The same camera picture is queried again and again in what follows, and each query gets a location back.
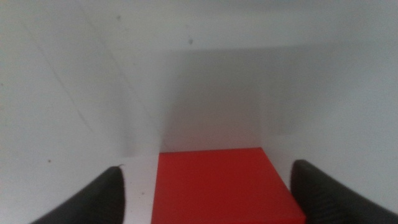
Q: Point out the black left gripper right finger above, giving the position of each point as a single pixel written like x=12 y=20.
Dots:
x=323 y=196

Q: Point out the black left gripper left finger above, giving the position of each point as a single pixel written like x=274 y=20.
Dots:
x=99 y=199

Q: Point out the red cube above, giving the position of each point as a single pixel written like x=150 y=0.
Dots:
x=220 y=189

